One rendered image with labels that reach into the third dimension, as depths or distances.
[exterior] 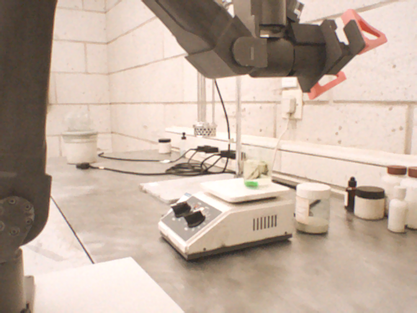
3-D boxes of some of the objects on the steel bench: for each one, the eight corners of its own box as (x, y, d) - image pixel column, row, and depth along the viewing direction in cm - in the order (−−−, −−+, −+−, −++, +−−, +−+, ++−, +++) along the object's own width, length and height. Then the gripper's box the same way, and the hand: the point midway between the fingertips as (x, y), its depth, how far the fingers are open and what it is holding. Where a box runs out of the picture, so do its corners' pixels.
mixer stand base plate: (166, 204, 86) (166, 199, 85) (138, 187, 103) (137, 183, 103) (268, 187, 100) (268, 184, 100) (228, 176, 117) (228, 172, 117)
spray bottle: (189, 156, 159) (188, 132, 157) (180, 157, 158) (180, 132, 156) (187, 155, 162) (187, 131, 161) (179, 156, 161) (178, 131, 159)
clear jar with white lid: (319, 222, 71) (321, 182, 70) (335, 233, 65) (337, 189, 64) (290, 225, 70) (291, 183, 69) (303, 236, 64) (305, 190, 63)
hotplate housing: (186, 263, 54) (185, 210, 53) (157, 235, 66) (156, 190, 64) (305, 237, 64) (306, 192, 62) (262, 217, 75) (262, 178, 74)
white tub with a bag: (90, 165, 140) (87, 108, 136) (55, 164, 142) (51, 108, 138) (106, 159, 154) (103, 107, 150) (74, 159, 156) (70, 107, 152)
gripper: (267, 103, 59) (344, 99, 65) (317, 45, 47) (406, 46, 53) (255, 67, 61) (331, 67, 67) (300, 2, 49) (387, 9, 55)
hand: (360, 58), depth 59 cm, fingers open, 9 cm apart
